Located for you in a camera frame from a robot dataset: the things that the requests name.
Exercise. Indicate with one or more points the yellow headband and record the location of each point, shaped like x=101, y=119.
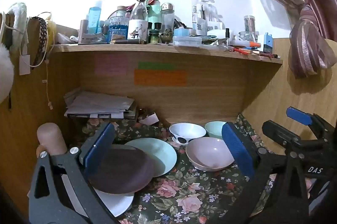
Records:
x=52, y=27

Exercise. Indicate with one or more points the white fluffy headband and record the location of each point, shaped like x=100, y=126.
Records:
x=18, y=16

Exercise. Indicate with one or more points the mint green pump bottle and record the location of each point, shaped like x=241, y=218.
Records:
x=154, y=10

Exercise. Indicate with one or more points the wooden shelf board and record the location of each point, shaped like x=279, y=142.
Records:
x=184, y=54

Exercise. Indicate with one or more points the green sticky note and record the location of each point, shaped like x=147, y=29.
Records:
x=156, y=65

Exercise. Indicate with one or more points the glass jar with blue liquid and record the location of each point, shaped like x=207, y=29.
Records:
x=117, y=26

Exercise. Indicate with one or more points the stack of dark books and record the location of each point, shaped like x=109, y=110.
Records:
x=130, y=112

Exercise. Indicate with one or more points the small white box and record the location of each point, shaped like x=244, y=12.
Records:
x=150, y=118

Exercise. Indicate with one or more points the mint green bowl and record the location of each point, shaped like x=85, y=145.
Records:
x=214, y=127

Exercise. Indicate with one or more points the stack of white papers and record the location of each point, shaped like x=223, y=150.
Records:
x=100, y=104

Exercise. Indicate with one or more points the mint green plate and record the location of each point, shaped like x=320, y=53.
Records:
x=160, y=153

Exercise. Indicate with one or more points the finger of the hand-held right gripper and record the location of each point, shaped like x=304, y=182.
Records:
x=281, y=134
x=298, y=114

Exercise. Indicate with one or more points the blue and white box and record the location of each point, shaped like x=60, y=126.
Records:
x=268, y=42

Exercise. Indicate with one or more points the white plate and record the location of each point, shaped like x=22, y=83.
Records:
x=115, y=204

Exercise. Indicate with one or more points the red pen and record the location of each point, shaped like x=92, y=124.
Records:
x=241, y=50

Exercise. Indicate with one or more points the pink sticky note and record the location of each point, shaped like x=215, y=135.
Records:
x=110, y=64

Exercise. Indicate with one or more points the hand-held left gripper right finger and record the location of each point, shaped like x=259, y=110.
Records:
x=237, y=150

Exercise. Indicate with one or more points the pink bowl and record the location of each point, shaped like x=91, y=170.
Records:
x=208, y=153

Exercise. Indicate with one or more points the tall blue liquid bottle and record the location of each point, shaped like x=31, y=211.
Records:
x=94, y=17

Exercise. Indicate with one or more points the group of white tubes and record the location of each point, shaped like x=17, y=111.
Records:
x=204, y=16

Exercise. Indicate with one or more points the tall glass jar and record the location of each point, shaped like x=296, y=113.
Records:
x=249, y=23

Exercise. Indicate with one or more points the small dark green jar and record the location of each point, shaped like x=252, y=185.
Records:
x=154, y=36

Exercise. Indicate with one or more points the blue plastic box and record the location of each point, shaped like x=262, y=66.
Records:
x=181, y=32

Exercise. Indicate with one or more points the patterned dark headband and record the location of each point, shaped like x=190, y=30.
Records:
x=42, y=37

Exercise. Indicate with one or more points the white bowl with black dots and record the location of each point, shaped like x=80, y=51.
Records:
x=187, y=130

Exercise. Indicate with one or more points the brown plate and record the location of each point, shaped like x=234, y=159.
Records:
x=123, y=171

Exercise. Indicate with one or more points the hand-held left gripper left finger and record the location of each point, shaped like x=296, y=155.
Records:
x=100, y=145

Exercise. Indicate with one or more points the low glass jar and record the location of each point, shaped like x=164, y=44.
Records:
x=247, y=37

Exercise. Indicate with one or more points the white paper tag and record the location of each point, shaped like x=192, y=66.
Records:
x=25, y=64

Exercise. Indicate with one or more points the orange marker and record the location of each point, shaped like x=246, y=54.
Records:
x=254, y=44

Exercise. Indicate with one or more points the floral tablecloth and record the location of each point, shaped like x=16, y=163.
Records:
x=184, y=192

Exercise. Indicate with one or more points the clear glass bottle with label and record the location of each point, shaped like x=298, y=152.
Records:
x=138, y=18

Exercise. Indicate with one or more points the white fluffy ball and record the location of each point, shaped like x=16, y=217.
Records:
x=5, y=71

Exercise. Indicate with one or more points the orange sticky note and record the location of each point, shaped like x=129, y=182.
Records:
x=160, y=77

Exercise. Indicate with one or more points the clear plastic box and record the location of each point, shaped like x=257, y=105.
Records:
x=187, y=41

